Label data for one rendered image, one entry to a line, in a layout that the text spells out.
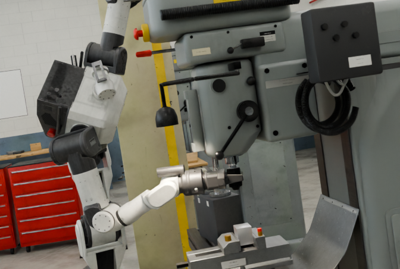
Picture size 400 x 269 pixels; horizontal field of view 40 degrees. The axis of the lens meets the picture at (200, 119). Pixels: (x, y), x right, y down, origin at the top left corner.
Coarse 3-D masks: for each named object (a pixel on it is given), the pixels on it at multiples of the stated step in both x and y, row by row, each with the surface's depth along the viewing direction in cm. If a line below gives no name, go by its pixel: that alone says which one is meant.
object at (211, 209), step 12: (228, 192) 220; (204, 204) 225; (216, 204) 216; (228, 204) 218; (240, 204) 220; (204, 216) 227; (216, 216) 216; (228, 216) 218; (240, 216) 220; (204, 228) 230; (216, 228) 216; (228, 228) 218; (216, 240) 219
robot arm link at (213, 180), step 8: (200, 168) 189; (224, 168) 192; (192, 176) 185; (200, 176) 185; (208, 176) 184; (216, 176) 184; (224, 176) 185; (192, 184) 185; (200, 184) 185; (208, 184) 184; (216, 184) 184; (224, 184) 182; (192, 192) 186; (200, 192) 186
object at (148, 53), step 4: (172, 48) 193; (136, 52) 190; (140, 52) 190; (144, 52) 190; (148, 52) 190; (152, 52) 191; (156, 52) 191; (160, 52) 192; (164, 52) 192; (136, 56) 190; (140, 56) 190; (144, 56) 191; (148, 56) 191
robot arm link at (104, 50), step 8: (104, 32) 216; (104, 40) 215; (112, 40) 215; (120, 40) 217; (96, 48) 216; (104, 48) 215; (112, 48) 215; (88, 56) 217; (96, 56) 216; (104, 56) 215; (112, 56) 214; (104, 64) 217; (112, 64) 215
